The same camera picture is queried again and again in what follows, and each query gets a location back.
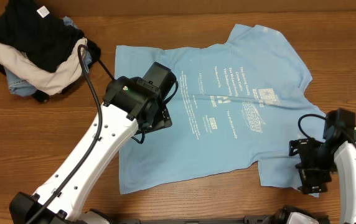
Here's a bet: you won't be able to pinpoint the light blue printed t-shirt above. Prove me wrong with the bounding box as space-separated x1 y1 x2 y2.
115 24 324 194

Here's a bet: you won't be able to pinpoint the black garment under pile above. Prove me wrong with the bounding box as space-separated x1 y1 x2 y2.
0 37 101 103

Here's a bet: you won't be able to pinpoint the black garment on pile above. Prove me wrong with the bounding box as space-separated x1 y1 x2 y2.
0 0 84 73

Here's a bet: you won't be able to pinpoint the cream white garment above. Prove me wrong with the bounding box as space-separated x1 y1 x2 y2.
0 38 87 95

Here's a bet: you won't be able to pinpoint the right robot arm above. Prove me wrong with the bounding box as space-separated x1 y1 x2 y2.
289 108 356 223

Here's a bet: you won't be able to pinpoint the blue denim jeans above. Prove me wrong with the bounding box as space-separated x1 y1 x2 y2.
4 16 92 97

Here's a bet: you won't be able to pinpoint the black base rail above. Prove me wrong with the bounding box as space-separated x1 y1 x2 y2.
84 208 331 224

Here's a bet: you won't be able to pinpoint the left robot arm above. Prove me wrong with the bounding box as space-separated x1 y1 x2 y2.
9 62 178 224

